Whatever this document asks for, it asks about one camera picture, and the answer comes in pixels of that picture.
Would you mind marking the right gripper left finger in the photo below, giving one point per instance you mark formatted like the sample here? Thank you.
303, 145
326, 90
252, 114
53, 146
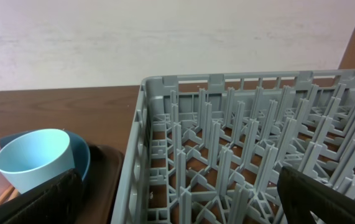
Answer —
57, 200

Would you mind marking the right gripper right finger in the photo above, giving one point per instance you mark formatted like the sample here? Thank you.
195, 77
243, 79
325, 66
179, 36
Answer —
301, 196

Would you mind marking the grey dishwasher rack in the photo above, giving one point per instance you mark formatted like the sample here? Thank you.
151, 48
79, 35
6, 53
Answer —
210, 148

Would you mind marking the brown serving tray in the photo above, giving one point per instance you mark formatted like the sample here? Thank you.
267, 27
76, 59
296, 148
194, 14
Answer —
102, 185

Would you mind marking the right wooden chopstick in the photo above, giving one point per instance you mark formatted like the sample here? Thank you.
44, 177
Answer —
13, 195

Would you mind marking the wooden chopstick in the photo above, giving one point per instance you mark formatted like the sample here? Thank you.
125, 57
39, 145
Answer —
6, 194
13, 195

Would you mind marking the dark blue plate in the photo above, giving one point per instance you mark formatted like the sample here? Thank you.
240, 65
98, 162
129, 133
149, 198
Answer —
81, 151

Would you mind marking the light blue cup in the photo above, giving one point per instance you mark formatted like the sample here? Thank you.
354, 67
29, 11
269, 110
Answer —
35, 158

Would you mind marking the left wooden chopstick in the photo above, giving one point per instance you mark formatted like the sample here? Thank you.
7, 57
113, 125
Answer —
6, 194

